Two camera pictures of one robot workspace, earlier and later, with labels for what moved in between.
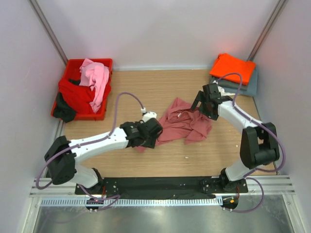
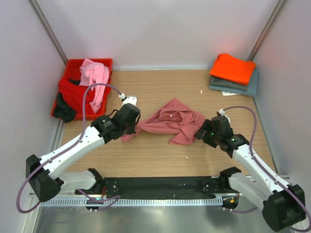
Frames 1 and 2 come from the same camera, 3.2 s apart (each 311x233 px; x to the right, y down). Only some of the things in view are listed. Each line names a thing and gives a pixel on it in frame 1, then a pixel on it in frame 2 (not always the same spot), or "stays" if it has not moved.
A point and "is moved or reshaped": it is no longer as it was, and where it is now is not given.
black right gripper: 201,97 -> 207,125
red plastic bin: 72,72 stays
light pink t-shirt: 95,75 stays
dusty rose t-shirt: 181,122 is moved or reshaped
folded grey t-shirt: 228,84 stays
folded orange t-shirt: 225,64 stays
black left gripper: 151,142 -> 131,130
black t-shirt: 63,110 stays
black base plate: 161,188 stays
